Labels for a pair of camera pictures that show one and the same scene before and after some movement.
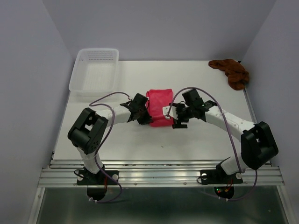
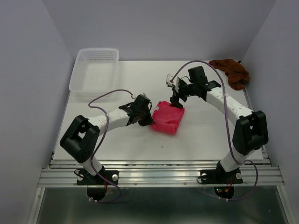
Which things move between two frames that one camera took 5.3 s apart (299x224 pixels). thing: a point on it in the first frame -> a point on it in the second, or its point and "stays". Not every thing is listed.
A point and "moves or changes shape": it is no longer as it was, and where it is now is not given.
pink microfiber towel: [156, 99] moves or changes shape
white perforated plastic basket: [95, 70] stays
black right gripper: [177, 123] -> [174, 99]
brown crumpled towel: [238, 76] stays
